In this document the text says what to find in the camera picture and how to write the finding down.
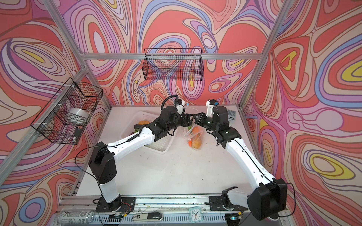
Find black wire basket back wall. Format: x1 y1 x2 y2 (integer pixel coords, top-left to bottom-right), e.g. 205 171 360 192
142 47 204 81

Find green circuit board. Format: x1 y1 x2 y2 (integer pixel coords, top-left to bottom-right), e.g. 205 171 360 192
107 215 124 223

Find white plastic perforated basket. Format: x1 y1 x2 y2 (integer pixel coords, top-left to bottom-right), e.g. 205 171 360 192
121 111 177 154

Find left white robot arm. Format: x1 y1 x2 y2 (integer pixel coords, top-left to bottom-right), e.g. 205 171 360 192
88 95 191 212

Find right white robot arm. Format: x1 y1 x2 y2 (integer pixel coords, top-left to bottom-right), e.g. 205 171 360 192
193 99 288 221

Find silver drink can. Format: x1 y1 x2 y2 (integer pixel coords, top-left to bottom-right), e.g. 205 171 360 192
57 211 94 225

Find small teal alarm clock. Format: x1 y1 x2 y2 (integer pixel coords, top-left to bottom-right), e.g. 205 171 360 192
189 207 204 223

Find grey calculator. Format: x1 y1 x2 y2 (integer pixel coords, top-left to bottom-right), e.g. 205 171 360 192
227 109 236 121

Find aluminium frame post left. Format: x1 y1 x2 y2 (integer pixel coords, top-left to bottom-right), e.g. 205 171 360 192
42 0 112 108

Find black wire basket wall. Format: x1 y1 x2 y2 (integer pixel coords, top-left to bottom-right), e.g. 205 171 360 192
142 47 204 81
31 78 103 145

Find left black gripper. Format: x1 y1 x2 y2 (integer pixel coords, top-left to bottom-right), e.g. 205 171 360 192
165 113 195 133

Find black white remote device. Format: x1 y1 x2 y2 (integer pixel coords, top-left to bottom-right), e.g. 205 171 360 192
132 212 163 222

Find clear zip top bag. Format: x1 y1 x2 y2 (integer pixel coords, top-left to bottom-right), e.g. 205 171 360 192
184 118 203 150

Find black wire basket left wall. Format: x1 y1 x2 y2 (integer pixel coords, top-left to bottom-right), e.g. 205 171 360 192
31 78 103 145

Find silver tape roll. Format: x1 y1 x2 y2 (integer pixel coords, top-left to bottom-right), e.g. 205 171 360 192
65 108 89 125

